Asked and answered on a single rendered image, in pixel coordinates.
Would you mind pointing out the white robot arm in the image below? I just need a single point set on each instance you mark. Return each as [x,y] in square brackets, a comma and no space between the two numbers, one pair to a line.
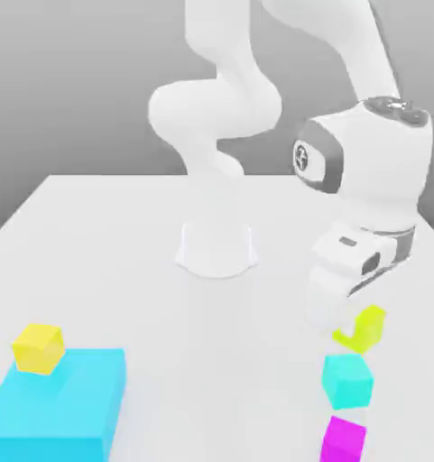
[375,166]

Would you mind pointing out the small cyan cube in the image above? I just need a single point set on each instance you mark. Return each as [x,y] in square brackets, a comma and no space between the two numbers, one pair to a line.
[346,382]

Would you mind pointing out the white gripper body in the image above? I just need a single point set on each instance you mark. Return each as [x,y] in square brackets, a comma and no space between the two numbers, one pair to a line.
[325,296]

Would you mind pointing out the small yellow cube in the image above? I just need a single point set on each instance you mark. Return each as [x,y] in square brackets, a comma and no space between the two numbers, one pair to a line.
[36,352]

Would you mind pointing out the small magenta cube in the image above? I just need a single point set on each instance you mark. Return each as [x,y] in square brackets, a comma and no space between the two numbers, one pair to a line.
[343,442]

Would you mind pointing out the small lime cube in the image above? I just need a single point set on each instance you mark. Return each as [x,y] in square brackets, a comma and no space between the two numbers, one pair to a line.
[371,329]

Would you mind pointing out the large cyan box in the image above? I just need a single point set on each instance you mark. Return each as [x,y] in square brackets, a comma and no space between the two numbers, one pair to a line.
[54,411]

